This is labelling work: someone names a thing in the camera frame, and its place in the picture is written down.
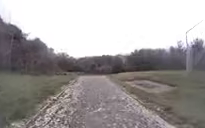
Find bare sandy ground patch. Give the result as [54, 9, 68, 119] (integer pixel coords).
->
[125, 79, 175, 94]

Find wood of dark trees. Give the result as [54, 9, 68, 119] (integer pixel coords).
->
[0, 12, 205, 76]

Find grass verge with weeds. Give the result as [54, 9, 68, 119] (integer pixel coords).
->
[0, 71, 78, 128]

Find open grass field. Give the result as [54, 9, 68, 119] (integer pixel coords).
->
[107, 69, 205, 128]

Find pale pole with wires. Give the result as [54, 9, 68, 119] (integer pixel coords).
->
[184, 19, 204, 73]

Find grey gravel path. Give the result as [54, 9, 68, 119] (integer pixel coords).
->
[22, 74, 175, 128]

